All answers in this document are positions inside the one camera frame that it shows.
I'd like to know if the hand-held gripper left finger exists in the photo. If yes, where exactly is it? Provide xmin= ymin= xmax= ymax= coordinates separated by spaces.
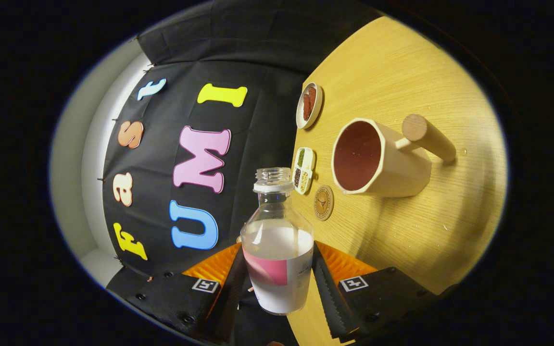
xmin=127 ymin=243 xmax=249 ymax=344

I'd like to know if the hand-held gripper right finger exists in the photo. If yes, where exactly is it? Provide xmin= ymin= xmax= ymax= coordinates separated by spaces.
xmin=312 ymin=240 xmax=443 ymax=344

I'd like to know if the clear juice bottle pink label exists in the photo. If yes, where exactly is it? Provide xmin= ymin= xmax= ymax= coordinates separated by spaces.
xmin=240 ymin=167 xmax=315 ymax=316

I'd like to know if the round wooden coaster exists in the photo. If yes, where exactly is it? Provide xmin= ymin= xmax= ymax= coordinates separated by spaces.
xmin=314 ymin=185 xmax=335 ymax=222

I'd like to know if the beige cup wooden handle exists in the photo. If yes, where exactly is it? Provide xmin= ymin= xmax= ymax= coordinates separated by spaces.
xmin=331 ymin=114 xmax=457 ymax=198

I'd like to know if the wooden table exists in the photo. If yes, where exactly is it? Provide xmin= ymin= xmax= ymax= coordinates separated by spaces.
xmin=287 ymin=16 xmax=508 ymax=346

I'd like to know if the white divided condiment dish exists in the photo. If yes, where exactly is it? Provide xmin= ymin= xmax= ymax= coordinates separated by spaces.
xmin=292 ymin=147 xmax=316 ymax=195

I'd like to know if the black backdrop cloth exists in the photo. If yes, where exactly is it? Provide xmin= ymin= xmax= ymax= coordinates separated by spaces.
xmin=101 ymin=0 xmax=388 ymax=346

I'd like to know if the round white plate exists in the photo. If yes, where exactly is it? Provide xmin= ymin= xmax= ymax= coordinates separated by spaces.
xmin=296 ymin=82 xmax=324 ymax=130

